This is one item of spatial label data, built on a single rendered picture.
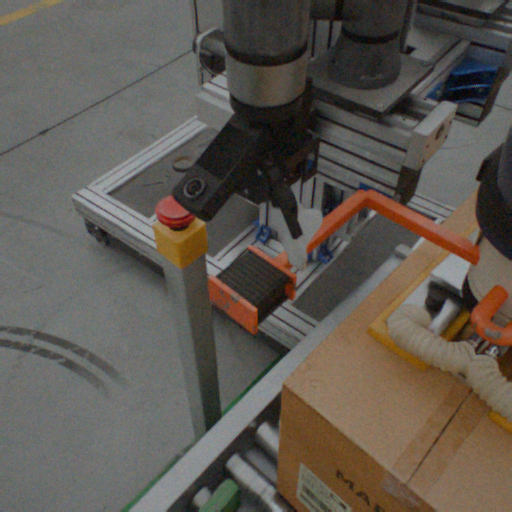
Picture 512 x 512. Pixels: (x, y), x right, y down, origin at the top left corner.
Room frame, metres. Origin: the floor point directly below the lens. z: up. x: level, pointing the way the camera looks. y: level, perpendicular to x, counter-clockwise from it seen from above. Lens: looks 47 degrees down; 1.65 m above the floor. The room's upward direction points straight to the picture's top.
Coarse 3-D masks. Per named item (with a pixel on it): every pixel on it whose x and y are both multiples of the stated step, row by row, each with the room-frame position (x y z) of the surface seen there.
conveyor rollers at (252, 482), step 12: (264, 432) 0.51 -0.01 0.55; (276, 432) 0.51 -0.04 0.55; (264, 444) 0.49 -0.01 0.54; (276, 444) 0.49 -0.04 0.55; (240, 456) 0.46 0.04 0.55; (276, 456) 0.47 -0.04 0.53; (228, 468) 0.44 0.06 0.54; (240, 468) 0.44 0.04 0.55; (252, 468) 0.44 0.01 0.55; (240, 480) 0.42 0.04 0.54; (252, 480) 0.42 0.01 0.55; (264, 480) 0.42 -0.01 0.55; (204, 492) 0.40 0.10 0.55; (252, 492) 0.40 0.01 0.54; (264, 492) 0.39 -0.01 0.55; (276, 492) 0.40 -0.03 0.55; (192, 504) 0.38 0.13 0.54; (264, 504) 0.38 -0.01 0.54; (276, 504) 0.37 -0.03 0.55; (288, 504) 0.37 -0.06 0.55
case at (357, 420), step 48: (384, 288) 0.57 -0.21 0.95; (336, 336) 0.48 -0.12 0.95; (288, 384) 0.40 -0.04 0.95; (336, 384) 0.40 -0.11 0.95; (384, 384) 0.40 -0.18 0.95; (432, 384) 0.40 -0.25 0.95; (288, 432) 0.39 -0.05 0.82; (336, 432) 0.33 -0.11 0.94; (384, 432) 0.33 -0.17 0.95; (432, 432) 0.33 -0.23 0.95; (480, 432) 0.33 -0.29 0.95; (288, 480) 0.38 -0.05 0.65; (336, 480) 0.32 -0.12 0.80; (384, 480) 0.28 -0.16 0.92; (432, 480) 0.27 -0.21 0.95; (480, 480) 0.27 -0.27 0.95
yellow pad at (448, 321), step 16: (416, 288) 0.55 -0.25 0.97; (432, 288) 0.53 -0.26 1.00; (400, 304) 0.52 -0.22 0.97; (432, 304) 0.51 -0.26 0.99; (448, 304) 0.52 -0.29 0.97; (464, 304) 0.52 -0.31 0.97; (384, 320) 0.49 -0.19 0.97; (432, 320) 0.49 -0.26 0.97; (448, 320) 0.49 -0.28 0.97; (464, 320) 0.50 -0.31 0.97; (384, 336) 0.46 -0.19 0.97; (448, 336) 0.47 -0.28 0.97; (400, 352) 0.44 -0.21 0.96
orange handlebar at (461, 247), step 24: (360, 192) 0.65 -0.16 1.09; (336, 216) 0.60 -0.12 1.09; (408, 216) 0.59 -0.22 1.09; (312, 240) 0.55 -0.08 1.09; (432, 240) 0.56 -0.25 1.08; (456, 240) 0.54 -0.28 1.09; (288, 264) 0.50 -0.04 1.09; (504, 288) 0.46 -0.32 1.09; (480, 312) 0.42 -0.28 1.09; (504, 336) 0.39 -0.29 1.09
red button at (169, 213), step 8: (168, 200) 0.69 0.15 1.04; (160, 208) 0.67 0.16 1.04; (168, 208) 0.67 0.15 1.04; (176, 208) 0.67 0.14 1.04; (160, 216) 0.66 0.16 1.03; (168, 216) 0.65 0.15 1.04; (176, 216) 0.65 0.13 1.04; (184, 216) 0.65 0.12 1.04; (192, 216) 0.66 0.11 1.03; (168, 224) 0.64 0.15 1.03; (176, 224) 0.64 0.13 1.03; (184, 224) 0.64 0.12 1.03
